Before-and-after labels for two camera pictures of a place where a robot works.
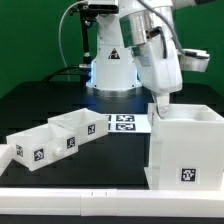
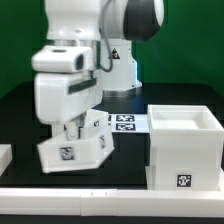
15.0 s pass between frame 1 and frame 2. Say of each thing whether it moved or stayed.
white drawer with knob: moved
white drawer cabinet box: stayed
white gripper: moved
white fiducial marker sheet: stayed
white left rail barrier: stayed
